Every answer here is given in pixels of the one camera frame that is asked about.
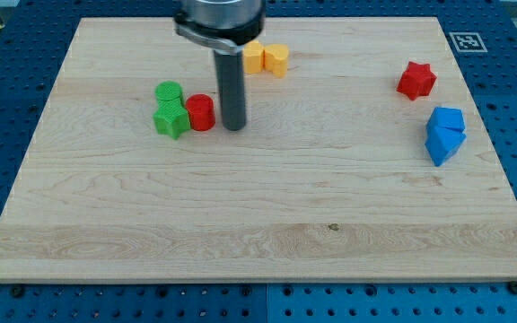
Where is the green cylinder block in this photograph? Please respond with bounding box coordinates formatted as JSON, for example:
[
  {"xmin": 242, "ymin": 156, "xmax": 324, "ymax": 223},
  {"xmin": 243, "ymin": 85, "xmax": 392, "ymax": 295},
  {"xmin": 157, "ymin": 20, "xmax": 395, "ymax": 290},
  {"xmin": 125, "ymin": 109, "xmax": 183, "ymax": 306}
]
[{"xmin": 154, "ymin": 81, "xmax": 184, "ymax": 102}]

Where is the red cylinder block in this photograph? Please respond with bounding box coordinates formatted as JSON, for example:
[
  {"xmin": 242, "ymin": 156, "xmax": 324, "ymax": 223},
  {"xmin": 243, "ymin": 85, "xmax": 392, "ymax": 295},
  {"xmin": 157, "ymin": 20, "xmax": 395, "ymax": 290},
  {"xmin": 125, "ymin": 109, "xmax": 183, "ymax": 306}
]
[{"xmin": 186, "ymin": 93, "xmax": 215, "ymax": 131}]

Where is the yellow hexagon block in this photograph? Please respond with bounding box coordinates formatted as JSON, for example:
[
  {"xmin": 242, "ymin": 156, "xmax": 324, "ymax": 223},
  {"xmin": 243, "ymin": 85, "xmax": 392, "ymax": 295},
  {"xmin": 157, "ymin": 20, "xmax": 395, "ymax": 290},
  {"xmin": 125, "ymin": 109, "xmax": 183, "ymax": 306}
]
[{"xmin": 242, "ymin": 40, "xmax": 264, "ymax": 74}]

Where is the black board clamp bolt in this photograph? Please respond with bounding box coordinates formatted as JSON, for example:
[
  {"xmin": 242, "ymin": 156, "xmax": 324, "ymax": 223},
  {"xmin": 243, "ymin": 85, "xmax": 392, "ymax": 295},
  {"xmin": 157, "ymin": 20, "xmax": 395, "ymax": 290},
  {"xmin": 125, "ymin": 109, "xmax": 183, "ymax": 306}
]
[
  {"xmin": 9, "ymin": 284, "xmax": 25, "ymax": 299},
  {"xmin": 507, "ymin": 281, "xmax": 517, "ymax": 295}
]

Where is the green star block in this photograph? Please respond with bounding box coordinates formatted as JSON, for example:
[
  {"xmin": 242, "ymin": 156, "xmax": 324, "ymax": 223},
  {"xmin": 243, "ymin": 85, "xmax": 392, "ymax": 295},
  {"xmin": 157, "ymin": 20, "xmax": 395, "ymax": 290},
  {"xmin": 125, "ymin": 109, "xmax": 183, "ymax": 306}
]
[{"xmin": 153, "ymin": 99, "xmax": 191, "ymax": 139}]

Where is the red star block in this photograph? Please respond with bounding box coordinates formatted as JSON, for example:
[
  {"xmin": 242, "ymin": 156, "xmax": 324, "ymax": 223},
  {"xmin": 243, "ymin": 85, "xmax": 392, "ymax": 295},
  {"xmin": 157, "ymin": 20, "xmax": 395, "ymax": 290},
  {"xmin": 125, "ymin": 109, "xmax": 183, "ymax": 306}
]
[{"xmin": 397, "ymin": 61, "xmax": 437, "ymax": 100}]

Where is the blue cube block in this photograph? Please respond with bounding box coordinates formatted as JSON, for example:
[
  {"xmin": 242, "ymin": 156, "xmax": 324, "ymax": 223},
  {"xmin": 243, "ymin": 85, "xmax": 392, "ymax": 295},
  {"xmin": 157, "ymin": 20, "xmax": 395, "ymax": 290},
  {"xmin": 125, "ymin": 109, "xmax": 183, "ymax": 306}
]
[{"xmin": 426, "ymin": 107, "xmax": 466, "ymax": 133}]

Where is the yellow heart block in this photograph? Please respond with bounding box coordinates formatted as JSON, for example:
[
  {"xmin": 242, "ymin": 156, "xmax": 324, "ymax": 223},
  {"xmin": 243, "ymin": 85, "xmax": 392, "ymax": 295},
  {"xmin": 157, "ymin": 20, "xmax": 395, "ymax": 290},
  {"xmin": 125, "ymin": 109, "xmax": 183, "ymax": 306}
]
[{"xmin": 264, "ymin": 44, "xmax": 289, "ymax": 78}]

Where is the black board clamp bolt left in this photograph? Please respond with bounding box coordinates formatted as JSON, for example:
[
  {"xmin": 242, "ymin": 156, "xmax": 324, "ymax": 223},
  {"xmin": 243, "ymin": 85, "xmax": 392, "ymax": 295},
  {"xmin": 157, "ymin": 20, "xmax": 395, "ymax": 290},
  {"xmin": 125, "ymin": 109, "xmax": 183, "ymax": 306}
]
[{"xmin": 9, "ymin": 284, "xmax": 25, "ymax": 299}]

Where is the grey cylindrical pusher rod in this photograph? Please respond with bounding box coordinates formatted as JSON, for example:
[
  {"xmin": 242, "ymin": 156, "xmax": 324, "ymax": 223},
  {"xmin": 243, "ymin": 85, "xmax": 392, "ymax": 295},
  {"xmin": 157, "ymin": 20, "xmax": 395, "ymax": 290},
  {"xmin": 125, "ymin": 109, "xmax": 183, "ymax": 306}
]
[{"xmin": 214, "ymin": 51, "xmax": 247, "ymax": 131}]

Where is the blue triangle block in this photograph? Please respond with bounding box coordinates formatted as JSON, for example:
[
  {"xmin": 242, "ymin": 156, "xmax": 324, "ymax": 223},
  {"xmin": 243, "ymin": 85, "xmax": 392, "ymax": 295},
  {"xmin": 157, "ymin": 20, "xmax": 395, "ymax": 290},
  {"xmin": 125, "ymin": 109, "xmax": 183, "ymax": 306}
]
[{"xmin": 425, "ymin": 127, "xmax": 466, "ymax": 167}]

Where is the black board clamp bolt right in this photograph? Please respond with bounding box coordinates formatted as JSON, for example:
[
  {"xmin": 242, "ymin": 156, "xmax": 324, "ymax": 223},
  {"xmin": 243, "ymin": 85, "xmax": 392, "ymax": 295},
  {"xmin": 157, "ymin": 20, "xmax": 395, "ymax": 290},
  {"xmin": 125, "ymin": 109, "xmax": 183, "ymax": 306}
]
[{"xmin": 507, "ymin": 281, "xmax": 517, "ymax": 295}]

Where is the white fiducial marker tag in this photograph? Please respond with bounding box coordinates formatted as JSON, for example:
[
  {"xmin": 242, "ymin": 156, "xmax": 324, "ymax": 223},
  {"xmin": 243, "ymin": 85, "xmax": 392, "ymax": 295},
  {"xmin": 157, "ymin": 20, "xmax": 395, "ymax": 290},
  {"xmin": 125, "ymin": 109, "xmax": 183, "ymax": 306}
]
[{"xmin": 449, "ymin": 31, "xmax": 487, "ymax": 53}]

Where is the light wooden board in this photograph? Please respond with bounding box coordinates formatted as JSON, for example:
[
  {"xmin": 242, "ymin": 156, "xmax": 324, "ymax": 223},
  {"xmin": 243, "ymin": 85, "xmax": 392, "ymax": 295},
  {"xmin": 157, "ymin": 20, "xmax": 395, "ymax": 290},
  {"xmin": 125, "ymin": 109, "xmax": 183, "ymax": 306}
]
[{"xmin": 0, "ymin": 17, "xmax": 517, "ymax": 284}]

